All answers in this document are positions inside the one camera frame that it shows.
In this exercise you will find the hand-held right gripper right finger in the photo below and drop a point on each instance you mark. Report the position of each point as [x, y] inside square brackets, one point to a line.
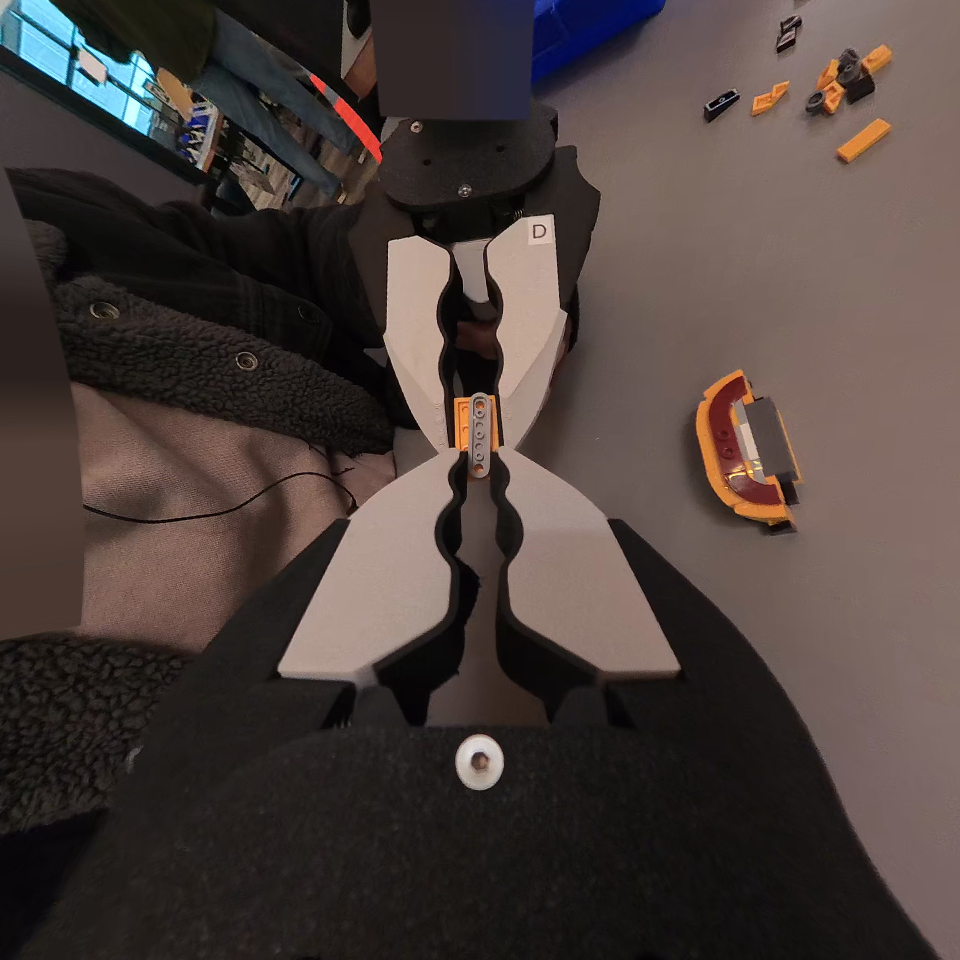
[585, 592]

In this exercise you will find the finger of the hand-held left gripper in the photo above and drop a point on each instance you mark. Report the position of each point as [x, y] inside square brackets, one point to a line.
[529, 315]
[416, 315]

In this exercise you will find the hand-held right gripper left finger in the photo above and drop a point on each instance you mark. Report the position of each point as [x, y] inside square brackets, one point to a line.
[375, 585]

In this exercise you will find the orange studded lego plate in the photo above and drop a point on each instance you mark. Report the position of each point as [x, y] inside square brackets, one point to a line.
[463, 420]

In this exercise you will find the grey lego beam with holes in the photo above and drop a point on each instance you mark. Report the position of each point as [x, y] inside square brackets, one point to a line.
[480, 450]

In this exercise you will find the orange curved lego assembly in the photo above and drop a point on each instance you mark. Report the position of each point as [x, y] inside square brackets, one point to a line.
[739, 480]

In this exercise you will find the black lego piece white mark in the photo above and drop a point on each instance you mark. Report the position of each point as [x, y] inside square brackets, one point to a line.
[721, 103]

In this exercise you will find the small orange lego piece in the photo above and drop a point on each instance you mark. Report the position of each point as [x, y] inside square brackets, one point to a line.
[769, 99]

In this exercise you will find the small black lego piece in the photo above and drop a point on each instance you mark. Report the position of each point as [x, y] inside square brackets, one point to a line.
[786, 42]
[790, 25]

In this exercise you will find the orange flat lego tile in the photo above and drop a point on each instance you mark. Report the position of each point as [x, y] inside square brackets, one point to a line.
[864, 140]

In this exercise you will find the red curved strip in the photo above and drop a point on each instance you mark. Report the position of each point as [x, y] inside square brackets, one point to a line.
[352, 120]

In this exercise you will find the blue storage bin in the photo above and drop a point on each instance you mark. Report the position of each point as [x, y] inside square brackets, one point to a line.
[585, 30]

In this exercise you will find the person's beige shirt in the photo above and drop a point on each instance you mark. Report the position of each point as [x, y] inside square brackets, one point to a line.
[187, 570]

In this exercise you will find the person's dark fleece jacket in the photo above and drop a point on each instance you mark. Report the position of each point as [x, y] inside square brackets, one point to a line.
[187, 375]

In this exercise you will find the pile of orange black pieces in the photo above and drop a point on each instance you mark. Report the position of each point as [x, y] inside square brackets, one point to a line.
[847, 79]

